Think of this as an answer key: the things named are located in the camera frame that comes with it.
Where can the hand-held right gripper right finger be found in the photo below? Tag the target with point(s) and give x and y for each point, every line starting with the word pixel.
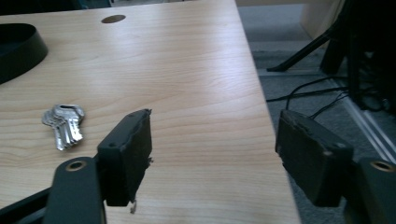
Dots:
pixel 311 158

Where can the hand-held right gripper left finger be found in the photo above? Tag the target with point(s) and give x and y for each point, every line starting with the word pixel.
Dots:
pixel 124 155

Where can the bunch of silver keys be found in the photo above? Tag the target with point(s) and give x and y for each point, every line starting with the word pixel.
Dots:
pixel 64 124

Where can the black oval tray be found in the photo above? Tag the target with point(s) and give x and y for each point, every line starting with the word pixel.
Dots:
pixel 17 49

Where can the black metal stand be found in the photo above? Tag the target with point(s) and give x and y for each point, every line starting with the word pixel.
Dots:
pixel 303 51

